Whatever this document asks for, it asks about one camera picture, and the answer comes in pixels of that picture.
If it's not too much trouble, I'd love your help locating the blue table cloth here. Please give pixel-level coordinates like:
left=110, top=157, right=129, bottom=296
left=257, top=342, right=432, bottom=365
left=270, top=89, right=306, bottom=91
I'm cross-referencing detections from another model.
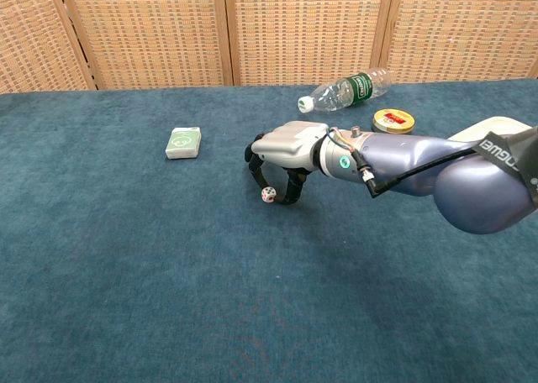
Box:
left=0, top=77, right=538, bottom=383

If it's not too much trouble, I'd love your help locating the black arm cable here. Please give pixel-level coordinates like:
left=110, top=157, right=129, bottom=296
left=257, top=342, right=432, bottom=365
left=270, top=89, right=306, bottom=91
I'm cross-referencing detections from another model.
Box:
left=327, top=126, right=480, bottom=199

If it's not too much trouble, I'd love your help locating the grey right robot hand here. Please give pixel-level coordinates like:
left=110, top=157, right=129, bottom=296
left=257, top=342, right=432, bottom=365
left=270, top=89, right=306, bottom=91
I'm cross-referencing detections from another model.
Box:
left=245, top=121, right=330, bottom=206

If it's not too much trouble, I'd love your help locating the cream lidded food container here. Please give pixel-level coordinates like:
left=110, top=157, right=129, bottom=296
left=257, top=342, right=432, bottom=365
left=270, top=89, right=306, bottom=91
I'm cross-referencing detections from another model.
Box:
left=446, top=116, right=531, bottom=143

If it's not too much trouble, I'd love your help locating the round yellow tin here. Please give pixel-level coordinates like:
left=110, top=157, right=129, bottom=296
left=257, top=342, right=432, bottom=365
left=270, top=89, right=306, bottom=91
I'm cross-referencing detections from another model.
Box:
left=372, top=108, right=417, bottom=135

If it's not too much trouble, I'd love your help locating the woven folding screen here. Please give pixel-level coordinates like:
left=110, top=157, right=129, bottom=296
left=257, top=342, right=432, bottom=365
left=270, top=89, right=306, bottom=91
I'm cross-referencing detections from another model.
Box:
left=0, top=0, right=538, bottom=95

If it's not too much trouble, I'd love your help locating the clear plastic bottle green label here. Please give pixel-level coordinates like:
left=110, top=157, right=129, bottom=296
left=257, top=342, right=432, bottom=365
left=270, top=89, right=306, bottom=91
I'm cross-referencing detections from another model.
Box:
left=297, top=67, right=392, bottom=114

